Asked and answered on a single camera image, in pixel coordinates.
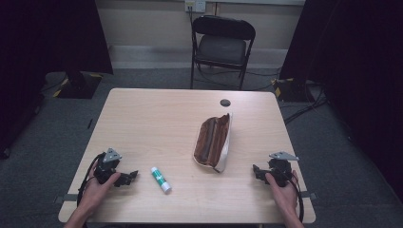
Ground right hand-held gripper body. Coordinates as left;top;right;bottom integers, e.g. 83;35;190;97
267;151;300;188

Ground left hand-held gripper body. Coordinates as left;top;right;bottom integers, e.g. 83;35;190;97
93;147;123;185

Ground green and white glue stick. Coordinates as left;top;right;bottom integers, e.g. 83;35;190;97
150;166;173;195

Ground white pencil case brown lining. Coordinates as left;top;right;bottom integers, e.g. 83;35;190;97
192;112;234;174

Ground person's right hand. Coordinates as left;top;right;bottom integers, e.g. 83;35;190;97
265;170;300;219

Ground person's left hand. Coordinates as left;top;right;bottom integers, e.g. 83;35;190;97
78;161;122;218

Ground black stand base yellow tape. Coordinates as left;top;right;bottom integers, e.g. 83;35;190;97
52;70;104;100
271;77;317;103

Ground black curtain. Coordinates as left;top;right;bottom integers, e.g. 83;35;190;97
0;0;114;160
278;0;403;203

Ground black folding chair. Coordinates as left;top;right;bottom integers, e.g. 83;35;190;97
189;14;257;91

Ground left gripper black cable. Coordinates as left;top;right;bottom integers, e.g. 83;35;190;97
76;153;106;207

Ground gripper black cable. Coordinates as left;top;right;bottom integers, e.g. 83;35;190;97
76;153;106;207
286;172;305;223

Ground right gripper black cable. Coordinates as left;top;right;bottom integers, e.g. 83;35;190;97
286;172;305;223

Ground black floor cables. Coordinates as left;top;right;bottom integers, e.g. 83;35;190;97
283;85;329;125

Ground black plug cable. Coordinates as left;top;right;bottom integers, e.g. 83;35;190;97
187;5;196;36

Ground white wall socket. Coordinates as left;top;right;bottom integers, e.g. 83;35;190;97
184;0;207;13

